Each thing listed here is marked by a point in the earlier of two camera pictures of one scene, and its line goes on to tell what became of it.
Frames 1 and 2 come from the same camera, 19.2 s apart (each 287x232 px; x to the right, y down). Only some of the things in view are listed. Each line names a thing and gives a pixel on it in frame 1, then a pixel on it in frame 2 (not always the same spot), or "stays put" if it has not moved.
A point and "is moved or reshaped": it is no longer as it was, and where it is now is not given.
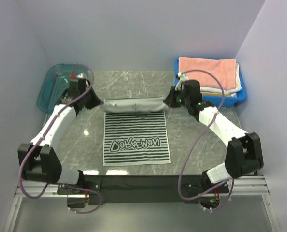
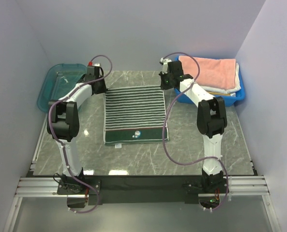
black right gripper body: [179, 98] to [166, 80]
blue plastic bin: [215, 101] stays put
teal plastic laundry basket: [55, 81] stays put
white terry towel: [213, 90] stays put
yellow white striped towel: [215, 94] stays put
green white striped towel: [135, 131] is moved or reshaped
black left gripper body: [90, 100] to [101, 87]
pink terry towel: [224, 70] stays put
